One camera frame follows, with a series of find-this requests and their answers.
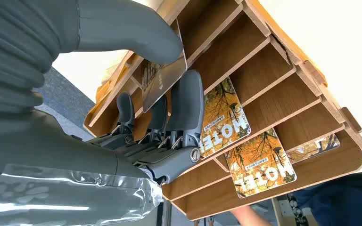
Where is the orange hotel key card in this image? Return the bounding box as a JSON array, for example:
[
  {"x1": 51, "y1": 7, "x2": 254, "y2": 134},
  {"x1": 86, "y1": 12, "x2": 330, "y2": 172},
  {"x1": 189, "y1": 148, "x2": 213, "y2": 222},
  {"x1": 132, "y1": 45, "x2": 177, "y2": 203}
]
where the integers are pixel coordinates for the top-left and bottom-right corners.
[
  {"x1": 199, "y1": 76, "x2": 252, "y2": 160},
  {"x1": 285, "y1": 133, "x2": 341, "y2": 165},
  {"x1": 224, "y1": 128, "x2": 298, "y2": 199}
]

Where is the wooden card rack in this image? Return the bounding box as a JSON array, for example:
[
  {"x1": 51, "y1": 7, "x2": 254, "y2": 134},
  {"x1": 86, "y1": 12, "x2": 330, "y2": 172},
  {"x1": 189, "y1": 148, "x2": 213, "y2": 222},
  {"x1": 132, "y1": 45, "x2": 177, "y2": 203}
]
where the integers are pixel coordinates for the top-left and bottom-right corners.
[{"x1": 83, "y1": 0, "x2": 362, "y2": 221}]

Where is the person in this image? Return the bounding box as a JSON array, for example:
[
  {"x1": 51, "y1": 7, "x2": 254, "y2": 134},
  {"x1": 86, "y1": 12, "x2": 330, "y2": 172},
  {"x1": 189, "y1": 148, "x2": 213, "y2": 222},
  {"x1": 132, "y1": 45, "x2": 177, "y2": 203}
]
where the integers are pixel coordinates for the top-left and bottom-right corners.
[{"x1": 292, "y1": 169, "x2": 362, "y2": 226}]

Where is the clear plastic film cover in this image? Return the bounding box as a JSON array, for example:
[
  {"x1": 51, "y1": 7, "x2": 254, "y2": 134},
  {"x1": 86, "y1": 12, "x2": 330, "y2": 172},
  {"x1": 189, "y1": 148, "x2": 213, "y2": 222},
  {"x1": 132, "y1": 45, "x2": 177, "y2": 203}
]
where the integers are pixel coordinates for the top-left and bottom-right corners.
[{"x1": 0, "y1": 158, "x2": 164, "y2": 226}]

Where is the ribbed grey right arm sleeve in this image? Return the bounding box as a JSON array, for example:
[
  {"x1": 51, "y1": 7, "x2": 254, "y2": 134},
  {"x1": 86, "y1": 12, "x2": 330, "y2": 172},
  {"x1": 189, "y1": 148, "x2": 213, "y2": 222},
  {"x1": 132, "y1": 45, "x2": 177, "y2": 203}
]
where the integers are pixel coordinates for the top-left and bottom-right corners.
[{"x1": 0, "y1": 0, "x2": 80, "y2": 114}]

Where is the white frame with black knobs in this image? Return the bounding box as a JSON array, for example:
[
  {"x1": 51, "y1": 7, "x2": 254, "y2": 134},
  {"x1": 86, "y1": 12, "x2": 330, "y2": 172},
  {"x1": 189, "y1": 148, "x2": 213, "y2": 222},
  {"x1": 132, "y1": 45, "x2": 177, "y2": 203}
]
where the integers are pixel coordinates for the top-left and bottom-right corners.
[{"x1": 271, "y1": 193, "x2": 310, "y2": 226}]

